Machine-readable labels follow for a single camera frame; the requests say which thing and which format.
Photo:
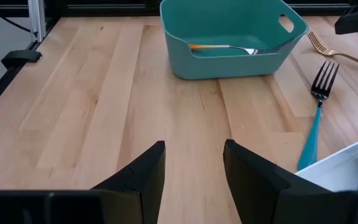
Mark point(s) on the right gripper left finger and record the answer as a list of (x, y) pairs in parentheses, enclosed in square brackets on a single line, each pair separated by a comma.
[(151, 174)]

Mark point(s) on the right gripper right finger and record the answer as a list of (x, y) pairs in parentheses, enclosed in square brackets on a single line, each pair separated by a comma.
[(250, 186)]

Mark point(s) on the gold fork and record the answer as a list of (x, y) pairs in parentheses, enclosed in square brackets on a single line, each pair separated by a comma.
[(337, 53)]

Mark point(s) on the white plastic bin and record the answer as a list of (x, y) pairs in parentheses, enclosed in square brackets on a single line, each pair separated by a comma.
[(331, 174)]

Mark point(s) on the teal plastic bin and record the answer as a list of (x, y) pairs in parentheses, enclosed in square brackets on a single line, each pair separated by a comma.
[(228, 67)]

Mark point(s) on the silver aluminium extrusion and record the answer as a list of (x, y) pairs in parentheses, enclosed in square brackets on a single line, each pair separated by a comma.
[(37, 21)]

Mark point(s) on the black frame clamp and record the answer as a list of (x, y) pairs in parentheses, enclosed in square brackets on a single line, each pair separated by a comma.
[(20, 57)]

